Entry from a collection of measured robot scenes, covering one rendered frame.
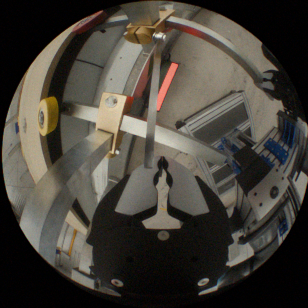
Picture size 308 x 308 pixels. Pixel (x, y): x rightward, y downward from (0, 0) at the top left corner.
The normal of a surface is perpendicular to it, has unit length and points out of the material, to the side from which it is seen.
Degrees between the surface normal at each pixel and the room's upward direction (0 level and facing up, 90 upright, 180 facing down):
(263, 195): 90
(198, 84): 0
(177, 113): 0
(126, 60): 0
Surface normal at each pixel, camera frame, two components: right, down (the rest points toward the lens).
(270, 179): -0.58, -0.72
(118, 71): -0.04, 0.50
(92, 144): 0.34, -0.81
